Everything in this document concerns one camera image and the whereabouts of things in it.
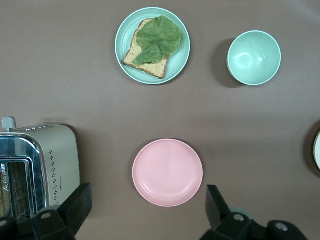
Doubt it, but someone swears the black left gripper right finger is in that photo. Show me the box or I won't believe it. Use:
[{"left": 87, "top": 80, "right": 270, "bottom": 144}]
[{"left": 199, "top": 184, "right": 254, "bottom": 240}]

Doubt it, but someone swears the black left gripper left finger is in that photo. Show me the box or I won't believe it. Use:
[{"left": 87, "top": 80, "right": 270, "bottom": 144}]
[{"left": 32, "top": 182, "right": 93, "bottom": 240}]

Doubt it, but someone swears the pink plate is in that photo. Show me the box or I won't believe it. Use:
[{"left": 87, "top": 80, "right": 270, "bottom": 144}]
[{"left": 131, "top": 138, "right": 204, "bottom": 208}]

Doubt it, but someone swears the beige and chrome toaster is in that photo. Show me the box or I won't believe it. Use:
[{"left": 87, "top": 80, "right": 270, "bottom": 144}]
[{"left": 0, "top": 122, "right": 81, "bottom": 221}]

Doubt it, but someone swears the grey toaster lever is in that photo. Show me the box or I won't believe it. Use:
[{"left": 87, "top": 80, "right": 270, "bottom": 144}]
[{"left": 1, "top": 116, "right": 18, "bottom": 133}]

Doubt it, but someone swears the beige plate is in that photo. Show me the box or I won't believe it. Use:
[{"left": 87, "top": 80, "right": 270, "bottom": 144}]
[{"left": 312, "top": 129, "right": 320, "bottom": 172}]

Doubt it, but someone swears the green bowl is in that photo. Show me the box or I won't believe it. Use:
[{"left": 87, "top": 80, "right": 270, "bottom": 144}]
[{"left": 226, "top": 30, "right": 282, "bottom": 87}]

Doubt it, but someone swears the brown bread slice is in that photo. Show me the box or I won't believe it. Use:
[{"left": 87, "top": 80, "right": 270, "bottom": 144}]
[{"left": 121, "top": 18, "right": 173, "bottom": 80}]

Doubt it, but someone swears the green plate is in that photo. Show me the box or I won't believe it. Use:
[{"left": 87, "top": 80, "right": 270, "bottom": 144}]
[{"left": 114, "top": 6, "right": 191, "bottom": 86}]

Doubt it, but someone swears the green lettuce leaf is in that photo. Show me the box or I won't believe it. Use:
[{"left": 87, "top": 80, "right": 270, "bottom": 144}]
[{"left": 134, "top": 15, "right": 182, "bottom": 68}]

